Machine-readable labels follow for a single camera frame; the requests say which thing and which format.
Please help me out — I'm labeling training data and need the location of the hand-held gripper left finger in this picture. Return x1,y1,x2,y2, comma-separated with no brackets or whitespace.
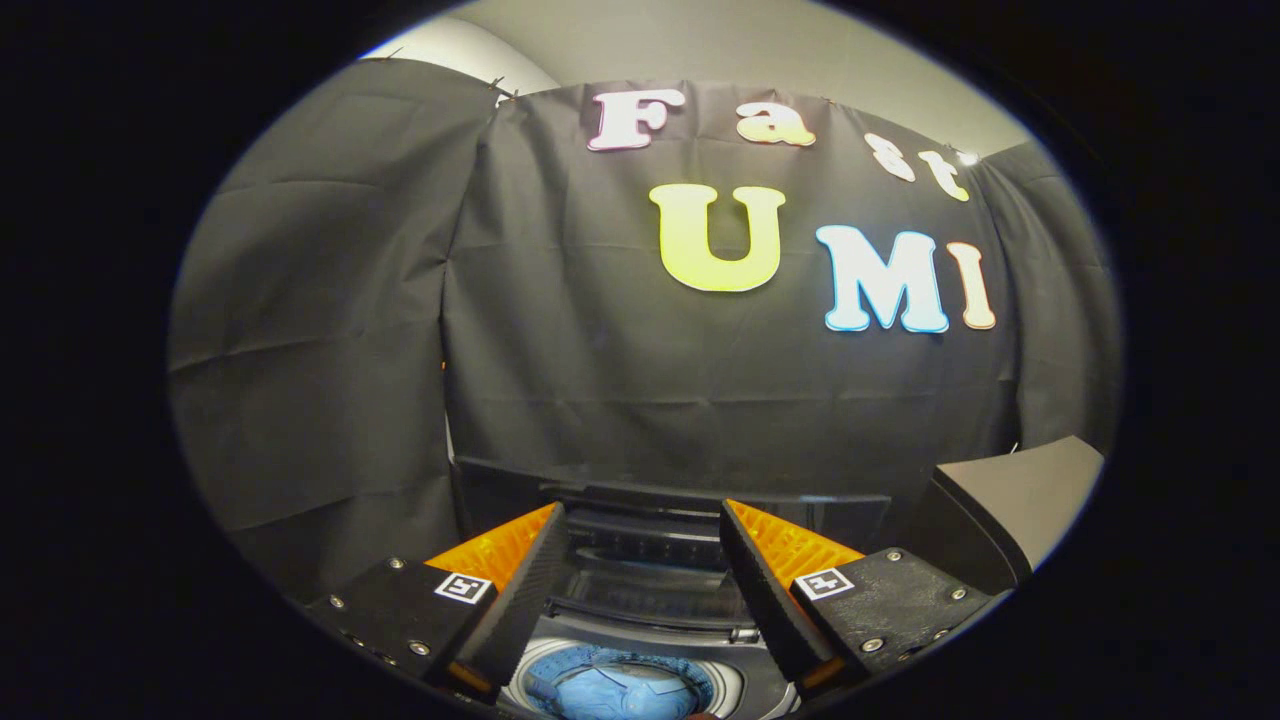
303,501,570,706

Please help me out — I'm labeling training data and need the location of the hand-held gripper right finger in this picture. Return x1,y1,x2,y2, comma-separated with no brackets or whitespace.
718,498,993,703

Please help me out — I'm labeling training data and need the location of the dark grey washing machine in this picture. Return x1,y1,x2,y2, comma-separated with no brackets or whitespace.
497,545,803,720

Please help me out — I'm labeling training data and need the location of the light blue polo shirt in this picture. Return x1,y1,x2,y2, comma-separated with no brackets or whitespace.
545,663,703,720

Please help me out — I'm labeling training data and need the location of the black backdrop cloth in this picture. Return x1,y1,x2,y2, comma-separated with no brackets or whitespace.
168,58,1123,601

